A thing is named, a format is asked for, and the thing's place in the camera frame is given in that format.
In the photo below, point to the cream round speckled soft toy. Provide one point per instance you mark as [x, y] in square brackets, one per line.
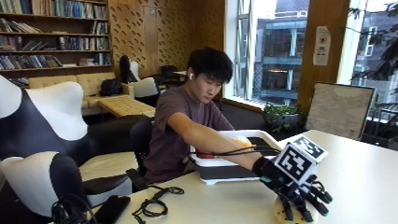
[296, 217]

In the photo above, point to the white cube with black markers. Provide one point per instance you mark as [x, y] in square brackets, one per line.
[296, 160]

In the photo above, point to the black and white flat tray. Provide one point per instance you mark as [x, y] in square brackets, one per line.
[224, 172]

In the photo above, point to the black pad in bin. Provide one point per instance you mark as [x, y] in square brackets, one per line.
[262, 143]

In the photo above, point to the orange round fruit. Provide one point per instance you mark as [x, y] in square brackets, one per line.
[242, 142]

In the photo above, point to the white plastic bin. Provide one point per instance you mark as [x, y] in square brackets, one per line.
[213, 162]

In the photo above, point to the grey plant pot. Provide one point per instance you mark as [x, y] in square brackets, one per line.
[290, 120]

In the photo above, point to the red round fruit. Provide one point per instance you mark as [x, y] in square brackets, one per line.
[204, 154]

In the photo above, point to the green potted plant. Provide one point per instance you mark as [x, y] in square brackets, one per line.
[277, 113]

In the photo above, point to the grey framed board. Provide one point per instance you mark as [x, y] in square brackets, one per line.
[340, 110]

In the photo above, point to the the person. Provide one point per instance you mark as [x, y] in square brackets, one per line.
[173, 124]

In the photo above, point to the black office chair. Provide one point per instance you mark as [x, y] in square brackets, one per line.
[141, 143]

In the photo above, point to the black smartphone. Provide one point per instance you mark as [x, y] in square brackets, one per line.
[112, 210]

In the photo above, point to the white earbud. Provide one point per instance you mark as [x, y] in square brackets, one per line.
[190, 75]

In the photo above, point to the white paper notice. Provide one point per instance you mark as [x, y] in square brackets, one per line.
[322, 46]

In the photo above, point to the dark tree outside window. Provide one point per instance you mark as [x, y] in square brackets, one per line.
[385, 53]

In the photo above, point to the dark armchair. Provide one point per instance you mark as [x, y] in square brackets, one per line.
[169, 73]

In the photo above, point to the black and white lounge chair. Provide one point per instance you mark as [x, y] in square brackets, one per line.
[145, 88]
[45, 124]
[125, 70]
[37, 183]

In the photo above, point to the yellow tufted ottoman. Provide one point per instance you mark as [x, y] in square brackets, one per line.
[124, 106]

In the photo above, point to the black backpack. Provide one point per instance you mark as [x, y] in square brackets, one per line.
[109, 87]

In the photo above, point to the beige tufted sofa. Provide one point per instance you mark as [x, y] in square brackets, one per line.
[89, 81]

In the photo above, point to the rows of shelved books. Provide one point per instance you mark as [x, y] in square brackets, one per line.
[28, 61]

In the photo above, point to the wooden bookshelf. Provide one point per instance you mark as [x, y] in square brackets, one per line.
[61, 29]

